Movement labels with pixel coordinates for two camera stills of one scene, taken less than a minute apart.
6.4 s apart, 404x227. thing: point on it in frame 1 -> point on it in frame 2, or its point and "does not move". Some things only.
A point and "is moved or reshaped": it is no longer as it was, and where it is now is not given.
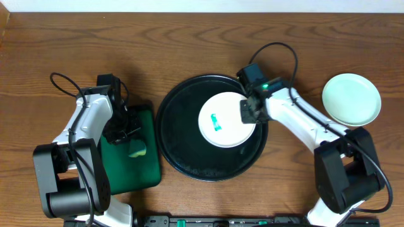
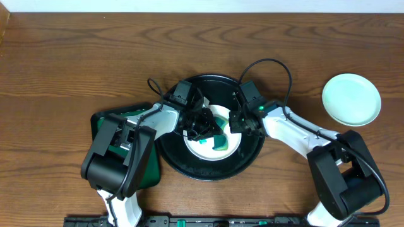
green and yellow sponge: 137,148 is moved or reshaped
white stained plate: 220,120 is moved or reshaped
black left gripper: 119,132 -> 199,125
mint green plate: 351,99 does not move
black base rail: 219,221 does not move
